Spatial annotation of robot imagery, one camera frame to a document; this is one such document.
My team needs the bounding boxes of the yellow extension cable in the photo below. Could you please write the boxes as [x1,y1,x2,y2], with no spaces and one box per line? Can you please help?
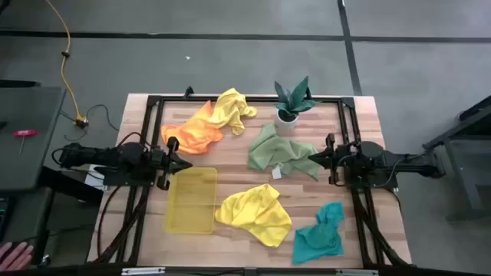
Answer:
[44,0,90,130]

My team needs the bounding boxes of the grey side table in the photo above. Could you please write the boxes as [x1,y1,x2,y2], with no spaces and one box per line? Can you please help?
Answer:
[0,79,67,192]

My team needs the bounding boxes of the yellow translucent plastic bin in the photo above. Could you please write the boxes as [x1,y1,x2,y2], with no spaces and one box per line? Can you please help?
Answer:
[163,166,219,235]

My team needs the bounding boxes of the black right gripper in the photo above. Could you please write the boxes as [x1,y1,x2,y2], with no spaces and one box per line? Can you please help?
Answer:
[308,133,361,187]

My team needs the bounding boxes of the thin black floor cable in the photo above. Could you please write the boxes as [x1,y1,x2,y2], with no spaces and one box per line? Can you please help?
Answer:
[61,103,120,142]

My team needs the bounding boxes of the potted plant in white pot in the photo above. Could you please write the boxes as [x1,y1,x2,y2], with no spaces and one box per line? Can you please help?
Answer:
[273,75,320,130]

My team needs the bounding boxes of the orange microfiber towel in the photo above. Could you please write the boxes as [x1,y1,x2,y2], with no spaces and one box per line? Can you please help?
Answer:
[160,100,224,156]

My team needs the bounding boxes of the black aluminium table frame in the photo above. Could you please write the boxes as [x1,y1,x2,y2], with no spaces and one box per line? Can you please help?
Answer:
[86,87,414,268]

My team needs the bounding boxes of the dark metal cart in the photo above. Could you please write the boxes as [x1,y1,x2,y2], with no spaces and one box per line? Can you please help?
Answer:
[421,94,491,223]

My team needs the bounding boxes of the red-handled hex key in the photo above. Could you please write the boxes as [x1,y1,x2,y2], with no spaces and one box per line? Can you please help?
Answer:
[13,129,38,158]

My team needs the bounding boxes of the silver metal bracket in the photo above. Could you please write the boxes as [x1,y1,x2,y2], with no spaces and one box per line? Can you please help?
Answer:
[335,268,380,276]
[121,267,166,276]

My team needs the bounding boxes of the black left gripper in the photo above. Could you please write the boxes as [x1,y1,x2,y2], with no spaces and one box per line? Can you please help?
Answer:
[147,136,193,192]

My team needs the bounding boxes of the green microfiber towel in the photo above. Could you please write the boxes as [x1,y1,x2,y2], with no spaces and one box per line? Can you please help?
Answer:
[247,123,322,181]

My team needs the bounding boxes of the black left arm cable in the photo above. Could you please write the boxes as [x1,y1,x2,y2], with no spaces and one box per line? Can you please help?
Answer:
[116,131,154,149]

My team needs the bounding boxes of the white power box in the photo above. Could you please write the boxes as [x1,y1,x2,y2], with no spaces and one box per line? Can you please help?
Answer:
[71,163,107,192]

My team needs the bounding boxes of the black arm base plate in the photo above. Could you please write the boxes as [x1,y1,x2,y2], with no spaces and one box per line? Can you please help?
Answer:
[344,174,399,189]
[102,168,157,188]

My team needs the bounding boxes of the person's hand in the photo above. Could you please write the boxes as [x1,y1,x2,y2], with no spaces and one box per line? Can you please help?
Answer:
[0,241,35,272]

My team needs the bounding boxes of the yellow microfiber towel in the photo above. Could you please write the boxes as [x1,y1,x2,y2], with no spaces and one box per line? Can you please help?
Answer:
[214,183,293,248]
[209,87,259,136]

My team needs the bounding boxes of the teal microfiber towel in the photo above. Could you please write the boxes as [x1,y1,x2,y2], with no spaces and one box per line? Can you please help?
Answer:
[291,202,345,265]

